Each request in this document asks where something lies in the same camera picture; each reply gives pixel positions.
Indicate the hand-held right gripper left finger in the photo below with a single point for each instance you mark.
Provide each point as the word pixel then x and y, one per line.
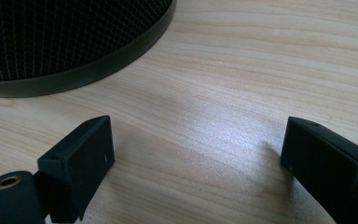
pixel 79 168

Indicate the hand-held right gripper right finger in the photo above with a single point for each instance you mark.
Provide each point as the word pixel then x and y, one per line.
pixel 326 161

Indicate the black mesh basket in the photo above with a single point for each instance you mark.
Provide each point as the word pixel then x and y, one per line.
pixel 59 43

